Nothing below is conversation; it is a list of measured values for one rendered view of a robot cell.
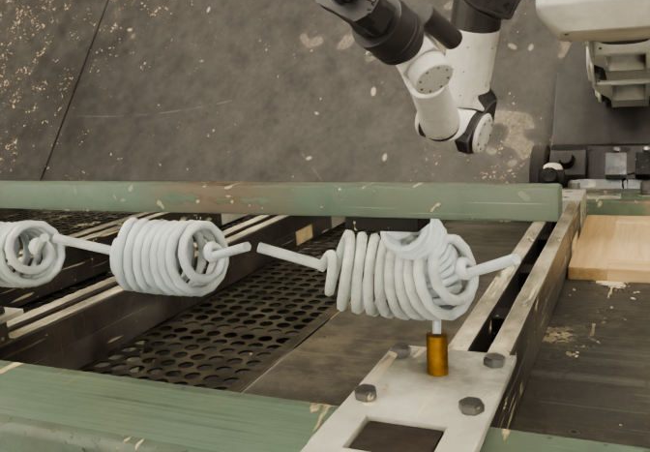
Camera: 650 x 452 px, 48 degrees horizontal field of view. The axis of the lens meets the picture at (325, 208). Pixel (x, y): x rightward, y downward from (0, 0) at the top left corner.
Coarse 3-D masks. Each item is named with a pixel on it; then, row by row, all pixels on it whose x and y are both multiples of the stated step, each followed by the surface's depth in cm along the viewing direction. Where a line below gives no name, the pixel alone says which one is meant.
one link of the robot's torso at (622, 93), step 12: (588, 60) 187; (588, 72) 192; (600, 84) 195; (612, 84) 194; (624, 84) 193; (636, 84) 209; (648, 84) 191; (612, 96) 203; (624, 96) 210; (636, 96) 209; (648, 96) 200
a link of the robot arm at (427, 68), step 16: (416, 16) 110; (432, 16) 110; (416, 32) 109; (432, 32) 113; (448, 32) 114; (416, 48) 110; (432, 48) 113; (448, 48) 118; (400, 64) 115; (416, 64) 113; (432, 64) 112; (448, 64) 113; (416, 80) 113; (432, 80) 114; (448, 80) 116
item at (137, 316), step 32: (256, 224) 136; (288, 224) 139; (320, 224) 153; (256, 256) 128; (96, 288) 96; (0, 320) 75; (32, 320) 86; (64, 320) 86; (96, 320) 91; (128, 320) 96; (160, 320) 103; (0, 352) 77; (32, 352) 81; (64, 352) 86; (96, 352) 91
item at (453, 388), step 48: (576, 192) 146; (384, 240) 51; (432, 240) 51; (528, 240) 109; (432, 288) 53; (528, 288) 86; (432, 336) 54; (480, 336) 73; (528, 336) 77; (384, 384) 53; (432, 384) 53; (480, 384) 52; (336, 432) 46; (480, 432) 45
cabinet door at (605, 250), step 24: (600, 216) 147; (624, 216) 146; (648, 216) 145; (600, 240) 128; (624, 240) 128; (648, 240) 127; (576, 264) 114; (600, 264) 113; (624, 264) 112; (648, 264) 111
